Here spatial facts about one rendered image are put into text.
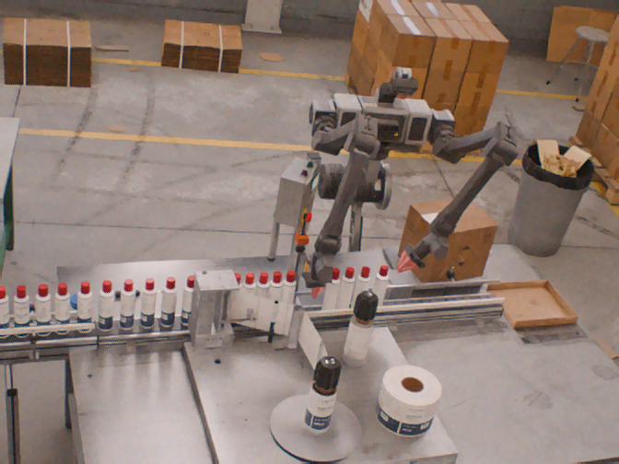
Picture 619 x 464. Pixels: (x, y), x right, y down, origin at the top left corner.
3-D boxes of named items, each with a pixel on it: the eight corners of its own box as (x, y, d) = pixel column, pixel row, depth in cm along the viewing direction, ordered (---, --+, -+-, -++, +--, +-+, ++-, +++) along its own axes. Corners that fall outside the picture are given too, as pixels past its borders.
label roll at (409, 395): (386, 439, 308) (395, 408, 301) (367, 398, 324) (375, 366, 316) (440, 434, 314) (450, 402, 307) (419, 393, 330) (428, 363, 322)
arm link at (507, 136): (525, 126, 338) (504, 115, 334) (518, 160, 335) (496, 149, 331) (453, 148, 378) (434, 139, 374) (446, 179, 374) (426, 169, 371)
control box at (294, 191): (273, 221, 335) (280, 176, 324) (287, 200, 349) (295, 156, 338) (299, 229, 333) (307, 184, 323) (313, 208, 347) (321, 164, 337)
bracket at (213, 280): (201, 292, 318) (201, 289, 318) (194, 272, 327) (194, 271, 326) (239, 289, 322) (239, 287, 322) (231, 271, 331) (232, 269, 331)
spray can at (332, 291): (322, 317, 359) (332, 274, 348) (319, 308, 363) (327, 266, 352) (335, 316, 361) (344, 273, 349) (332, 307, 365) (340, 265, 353)
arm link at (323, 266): (341, 238, 335) (319, 233, 333) (346, 257, 326) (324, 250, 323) (328, 264, 341) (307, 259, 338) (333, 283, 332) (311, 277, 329)
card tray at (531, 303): (513, 328, 380) (516, 320, 378) (485, 290, 400) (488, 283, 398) (576, 323, 389) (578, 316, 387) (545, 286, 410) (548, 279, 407)
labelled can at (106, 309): (99, 332, 331) (100, 287, 320) (97, 323, 335) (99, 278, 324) (113, 331, 333) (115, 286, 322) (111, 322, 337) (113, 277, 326)
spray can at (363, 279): (352, 315, 363) (362, 272, 352) (348, 307, 367) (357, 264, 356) (365, 314, 365) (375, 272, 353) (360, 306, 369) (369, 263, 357)
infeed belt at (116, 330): (97, 344, 332) (97, 335, 330) (94, 330, 339) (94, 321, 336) (500, 313, 385) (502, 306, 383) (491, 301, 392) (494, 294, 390)
